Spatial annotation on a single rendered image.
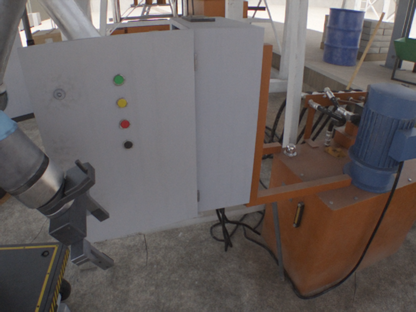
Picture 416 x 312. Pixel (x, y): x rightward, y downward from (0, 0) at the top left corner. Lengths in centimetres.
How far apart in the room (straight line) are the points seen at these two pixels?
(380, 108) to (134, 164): 92
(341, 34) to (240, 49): 427
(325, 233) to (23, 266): 133
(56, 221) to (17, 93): 348
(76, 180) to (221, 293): 118
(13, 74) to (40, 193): 345
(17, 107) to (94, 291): 286
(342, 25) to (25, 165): 482
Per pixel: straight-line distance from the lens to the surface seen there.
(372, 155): 128
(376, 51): 602
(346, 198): 125
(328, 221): 122
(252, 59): 81
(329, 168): 141
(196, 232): 183
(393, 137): 125
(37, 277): 141
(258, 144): 94
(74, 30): 86
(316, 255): 137
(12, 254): 157
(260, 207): 170
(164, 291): 158
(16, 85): 395
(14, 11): 109
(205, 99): 79
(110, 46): 69
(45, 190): 51
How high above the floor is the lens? 133
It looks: 31 degrees down
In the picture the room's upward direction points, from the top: straight up
